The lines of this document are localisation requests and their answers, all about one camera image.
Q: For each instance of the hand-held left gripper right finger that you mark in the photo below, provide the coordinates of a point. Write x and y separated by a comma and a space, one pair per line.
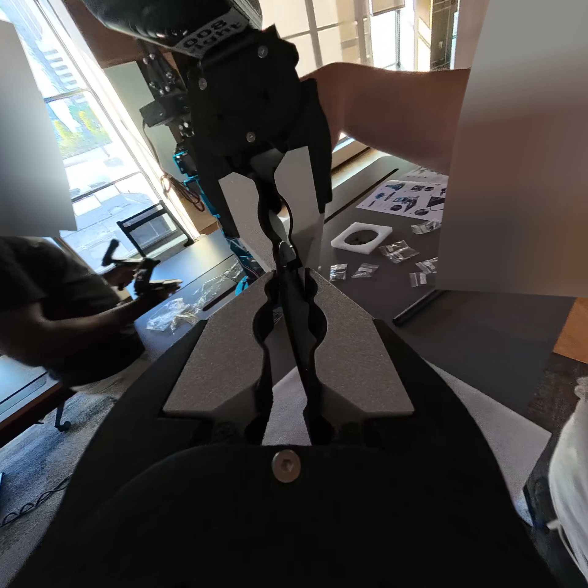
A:
358, 363

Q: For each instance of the scattered small screw bags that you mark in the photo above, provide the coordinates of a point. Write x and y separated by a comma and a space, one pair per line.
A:
397, 251

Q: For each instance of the large window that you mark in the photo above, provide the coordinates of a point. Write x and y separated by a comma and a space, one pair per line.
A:
105, 151

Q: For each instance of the clear plastic bag pile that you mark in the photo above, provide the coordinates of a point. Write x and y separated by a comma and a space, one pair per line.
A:
172, 314

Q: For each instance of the person's white shirt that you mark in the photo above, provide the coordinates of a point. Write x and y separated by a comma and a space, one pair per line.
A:
572, 482

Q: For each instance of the black wooden chair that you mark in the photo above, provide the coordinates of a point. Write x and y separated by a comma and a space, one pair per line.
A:
140, 216

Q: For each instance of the wood-edged table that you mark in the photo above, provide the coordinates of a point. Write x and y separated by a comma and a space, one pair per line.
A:
18, 386

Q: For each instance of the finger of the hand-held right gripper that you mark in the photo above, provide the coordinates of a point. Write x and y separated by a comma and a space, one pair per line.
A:
305, 193
243, 206

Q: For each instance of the printed instruction sheet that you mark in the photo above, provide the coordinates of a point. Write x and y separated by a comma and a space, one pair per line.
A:
404, 195

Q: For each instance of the white square foam frame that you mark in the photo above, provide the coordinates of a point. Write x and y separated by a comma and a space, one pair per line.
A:
342, 241

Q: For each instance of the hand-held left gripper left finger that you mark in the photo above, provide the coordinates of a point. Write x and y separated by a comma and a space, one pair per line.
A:
220, 367

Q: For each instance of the white foam sheet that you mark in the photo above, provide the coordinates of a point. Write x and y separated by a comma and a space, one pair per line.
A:
482, 427

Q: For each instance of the blue toy robot arm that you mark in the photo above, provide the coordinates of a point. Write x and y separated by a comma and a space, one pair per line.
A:
186, 158

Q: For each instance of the black round metal plate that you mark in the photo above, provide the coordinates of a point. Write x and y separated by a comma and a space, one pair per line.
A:
296, 321

